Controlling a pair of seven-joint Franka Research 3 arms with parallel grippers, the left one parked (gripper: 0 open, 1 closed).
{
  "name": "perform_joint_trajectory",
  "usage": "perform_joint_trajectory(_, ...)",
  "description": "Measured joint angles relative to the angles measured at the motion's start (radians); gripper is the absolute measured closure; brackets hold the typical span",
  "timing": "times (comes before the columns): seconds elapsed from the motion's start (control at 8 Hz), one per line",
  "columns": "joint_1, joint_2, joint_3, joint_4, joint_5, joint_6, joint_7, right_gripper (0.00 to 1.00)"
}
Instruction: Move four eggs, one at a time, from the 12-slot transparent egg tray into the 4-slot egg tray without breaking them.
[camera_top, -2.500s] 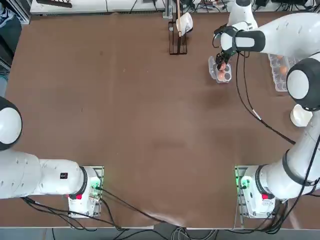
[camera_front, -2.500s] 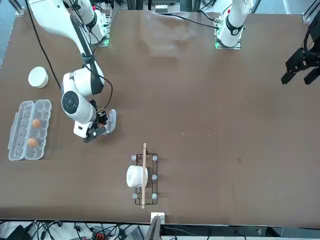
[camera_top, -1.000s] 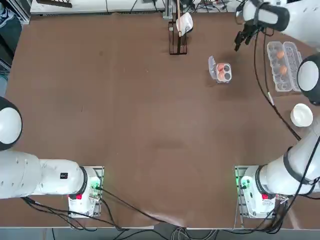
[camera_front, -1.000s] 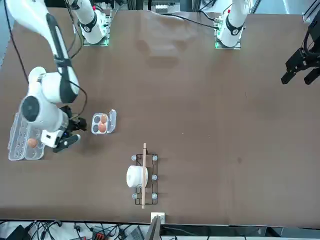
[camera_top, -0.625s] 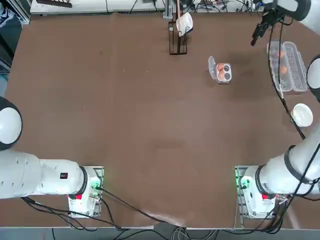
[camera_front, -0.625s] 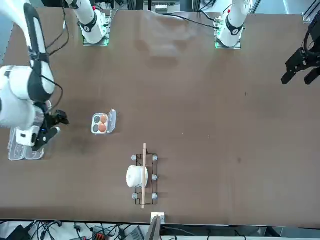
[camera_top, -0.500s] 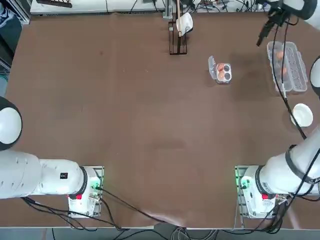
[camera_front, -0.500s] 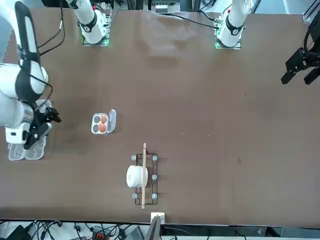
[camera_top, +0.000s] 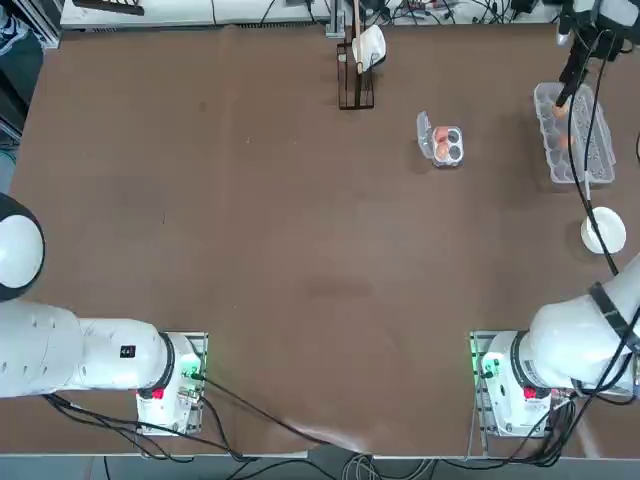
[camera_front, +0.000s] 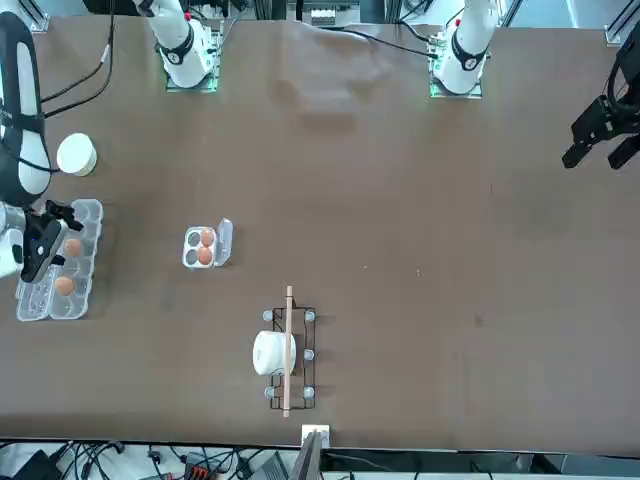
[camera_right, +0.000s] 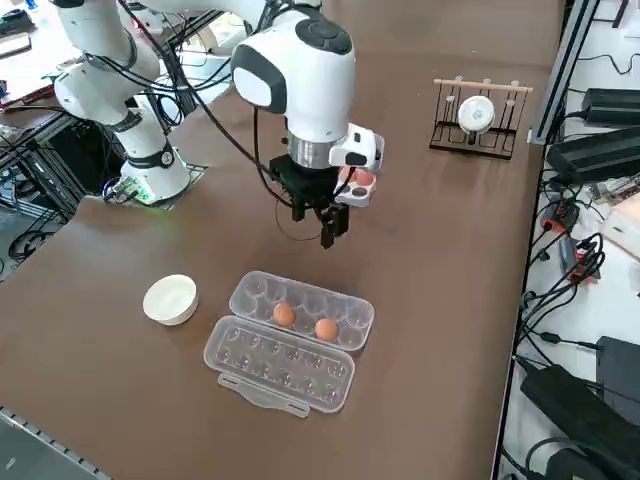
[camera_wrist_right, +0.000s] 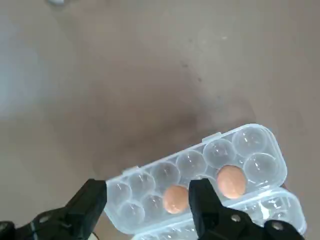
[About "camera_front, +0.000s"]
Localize red black power strip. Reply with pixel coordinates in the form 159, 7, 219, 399
182, 451, 222, 476

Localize small four-slot egg tray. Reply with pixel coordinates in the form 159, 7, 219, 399
181, 217, 235, 271

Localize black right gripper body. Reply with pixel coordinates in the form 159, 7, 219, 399
20, 214, 51, 281

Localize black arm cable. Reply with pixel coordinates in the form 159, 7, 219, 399
39, 12, 117, 119

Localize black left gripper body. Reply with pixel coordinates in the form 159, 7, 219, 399
612, 37, 640, 134

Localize white paper bowl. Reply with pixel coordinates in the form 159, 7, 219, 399
56, 132, 99, 178

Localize transparent twelve-slot egg tray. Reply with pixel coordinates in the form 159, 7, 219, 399
15, 198, 105, 322

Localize aluminium frame profile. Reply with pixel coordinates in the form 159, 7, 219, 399
22, 0, 51, 32
603, 0, 634, 47

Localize black wire cup rack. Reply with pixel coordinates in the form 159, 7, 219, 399
263, 285, 317, 419

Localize aluminium profile post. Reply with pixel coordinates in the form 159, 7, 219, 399
290, 424, 331, 480

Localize black power cable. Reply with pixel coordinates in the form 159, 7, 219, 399
299, 20, 434, 57

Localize white cup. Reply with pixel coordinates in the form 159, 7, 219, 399
252, 329, 297, 377

